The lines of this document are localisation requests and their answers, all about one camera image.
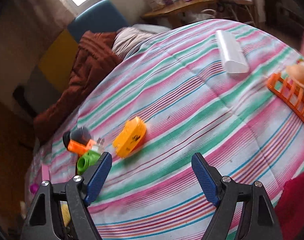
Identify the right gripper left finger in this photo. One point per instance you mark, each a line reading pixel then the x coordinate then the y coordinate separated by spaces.
pixel 45 219

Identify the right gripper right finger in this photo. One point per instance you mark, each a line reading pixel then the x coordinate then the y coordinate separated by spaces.
pixel 258 219

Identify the green white plastic toy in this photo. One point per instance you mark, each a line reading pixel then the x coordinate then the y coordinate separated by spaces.
pixel 88 159

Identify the yellow plastic toy block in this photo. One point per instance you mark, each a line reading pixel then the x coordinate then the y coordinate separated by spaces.
pixel 130 136

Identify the magenta round toy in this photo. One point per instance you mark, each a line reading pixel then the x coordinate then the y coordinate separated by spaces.
pixel 34 188

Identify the pink tray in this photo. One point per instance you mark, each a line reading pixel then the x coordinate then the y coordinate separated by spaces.
pixel 45 172

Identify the red cloth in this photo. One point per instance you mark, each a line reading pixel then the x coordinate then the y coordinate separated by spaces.
pixel 290 208

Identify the orange plastic block toy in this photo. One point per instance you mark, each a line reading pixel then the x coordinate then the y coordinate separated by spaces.
pixel 80 149

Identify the grey jar black lid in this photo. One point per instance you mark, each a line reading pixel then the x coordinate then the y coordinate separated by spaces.
pixel 80 135

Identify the orange plastic rack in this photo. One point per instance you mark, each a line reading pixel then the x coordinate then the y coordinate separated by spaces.
pixel 289 92

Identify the striped bed cover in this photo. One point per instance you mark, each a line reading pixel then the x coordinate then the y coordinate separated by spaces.
pixel 176 83

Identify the multicolour padded headboard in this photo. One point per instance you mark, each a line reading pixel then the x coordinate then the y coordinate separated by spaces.
pixel 51 75

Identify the white translucent plastic case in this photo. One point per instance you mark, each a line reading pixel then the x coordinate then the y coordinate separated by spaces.
pixel 231 53

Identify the rust brown quilt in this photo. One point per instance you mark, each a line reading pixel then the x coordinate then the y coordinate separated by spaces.
pixel 93 62

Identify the striped pink pillow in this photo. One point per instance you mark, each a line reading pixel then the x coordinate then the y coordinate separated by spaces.
pixel 127 38

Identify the folding chair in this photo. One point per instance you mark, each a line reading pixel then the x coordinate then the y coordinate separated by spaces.
pixel 239 10

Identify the wooden bedside table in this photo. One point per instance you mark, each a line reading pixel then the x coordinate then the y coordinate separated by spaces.
pixel 171 12

